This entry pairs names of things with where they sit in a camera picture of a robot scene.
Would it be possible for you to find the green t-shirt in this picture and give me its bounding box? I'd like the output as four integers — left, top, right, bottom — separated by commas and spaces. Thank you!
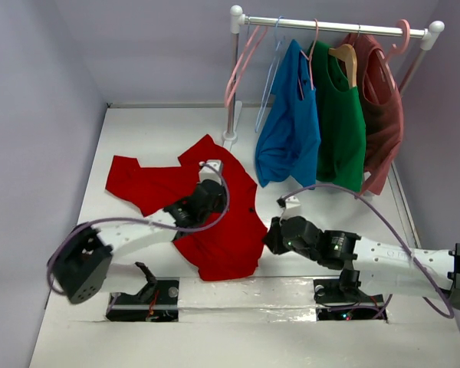
311, 41, 366, 192

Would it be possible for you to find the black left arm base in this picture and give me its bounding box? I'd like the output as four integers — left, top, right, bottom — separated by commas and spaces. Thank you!
105, 261, 179, 323

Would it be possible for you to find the light blue wire hanger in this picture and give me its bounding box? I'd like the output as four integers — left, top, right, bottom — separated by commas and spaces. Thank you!
255, 16, 284, 133

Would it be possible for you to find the dusty red t-shirt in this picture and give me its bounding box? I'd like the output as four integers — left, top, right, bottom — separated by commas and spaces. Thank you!
343, 33, 404, 196

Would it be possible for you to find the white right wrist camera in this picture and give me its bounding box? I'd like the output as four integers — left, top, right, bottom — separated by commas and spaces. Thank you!
277, 195, 301, 221

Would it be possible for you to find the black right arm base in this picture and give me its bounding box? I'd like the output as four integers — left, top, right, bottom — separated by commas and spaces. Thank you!
314, 270, 388, 321

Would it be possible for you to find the blue t-shirt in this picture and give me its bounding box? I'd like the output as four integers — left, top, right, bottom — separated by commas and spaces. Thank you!
255, 40, 320, 187

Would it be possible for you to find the thick pink plastic hanger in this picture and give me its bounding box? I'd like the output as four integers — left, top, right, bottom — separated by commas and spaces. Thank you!
383, 18, 412, 64

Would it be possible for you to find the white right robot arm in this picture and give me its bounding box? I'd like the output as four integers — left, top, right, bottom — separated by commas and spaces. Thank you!
263, 216, 460, 311

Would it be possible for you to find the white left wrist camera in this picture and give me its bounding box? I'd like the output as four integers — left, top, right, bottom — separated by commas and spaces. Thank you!
199, 159, 223, 185

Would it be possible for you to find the thin pink wire hanger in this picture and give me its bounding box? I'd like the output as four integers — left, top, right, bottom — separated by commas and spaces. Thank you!
307, 18, 319, 90

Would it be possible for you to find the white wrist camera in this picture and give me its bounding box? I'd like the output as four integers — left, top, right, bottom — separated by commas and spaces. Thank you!
199, 159, 223, 185
277, 195, 301, 221

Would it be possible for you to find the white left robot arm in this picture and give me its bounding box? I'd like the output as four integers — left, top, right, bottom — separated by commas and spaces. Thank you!
47, 179, 229, 304

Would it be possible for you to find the wooden hanger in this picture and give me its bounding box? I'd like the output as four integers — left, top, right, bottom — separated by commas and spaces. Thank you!
328, 44, 357, 88

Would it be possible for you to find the white and chrome clothes rack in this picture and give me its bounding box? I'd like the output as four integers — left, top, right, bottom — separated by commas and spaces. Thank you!
222, 5, 445, 150

